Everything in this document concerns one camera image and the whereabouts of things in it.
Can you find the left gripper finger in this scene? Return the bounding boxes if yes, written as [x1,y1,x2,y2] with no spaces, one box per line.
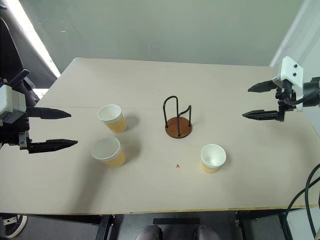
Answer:
[27,139,79,154]
[25,106,72,120]

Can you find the black white sneaker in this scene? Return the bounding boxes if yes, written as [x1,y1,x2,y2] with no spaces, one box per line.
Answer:
[0,213,29,239]

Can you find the thick black cable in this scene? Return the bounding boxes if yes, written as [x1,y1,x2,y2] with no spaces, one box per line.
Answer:
[305,161,320,240]
[284,178,320,240]

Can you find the black table frame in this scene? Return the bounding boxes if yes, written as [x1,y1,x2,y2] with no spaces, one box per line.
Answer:
[23,209,291,240]

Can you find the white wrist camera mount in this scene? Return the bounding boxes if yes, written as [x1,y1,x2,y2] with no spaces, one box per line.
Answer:
[0,84,27,124]
[271,56,305,113]

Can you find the wire cup holder wooden base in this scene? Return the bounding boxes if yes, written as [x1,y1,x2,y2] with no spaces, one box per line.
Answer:
[162,95,194,139]

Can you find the dark rounded shape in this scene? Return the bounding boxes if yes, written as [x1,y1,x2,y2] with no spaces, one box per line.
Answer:
[136,224,164,240]
[194,225,217,240]

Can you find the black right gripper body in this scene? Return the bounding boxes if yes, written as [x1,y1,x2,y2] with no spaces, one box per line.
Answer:
[275,79,299,123]

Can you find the yellow ribbed paper cup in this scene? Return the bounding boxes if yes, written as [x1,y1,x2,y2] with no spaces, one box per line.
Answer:
[97,104,128,134]
[200,143,227,174]
[90,136,127,169]

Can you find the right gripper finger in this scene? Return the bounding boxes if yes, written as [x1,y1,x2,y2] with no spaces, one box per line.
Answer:
[247,79,279,94]
[241,109,285,123]

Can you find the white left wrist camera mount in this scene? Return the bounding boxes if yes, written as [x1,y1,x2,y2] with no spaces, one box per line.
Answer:
[0,84,27,124]

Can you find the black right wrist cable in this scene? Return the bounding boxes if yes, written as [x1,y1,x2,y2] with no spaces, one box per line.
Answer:
[283,86,320,106]

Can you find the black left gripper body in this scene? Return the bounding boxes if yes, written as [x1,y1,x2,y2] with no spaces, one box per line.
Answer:
[0,112,33,151]

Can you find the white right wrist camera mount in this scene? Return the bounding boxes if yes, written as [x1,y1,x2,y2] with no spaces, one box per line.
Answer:
[271,56,305,113]

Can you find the black flat strip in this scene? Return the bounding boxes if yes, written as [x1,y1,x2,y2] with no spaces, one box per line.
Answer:
[152,217,201,226]

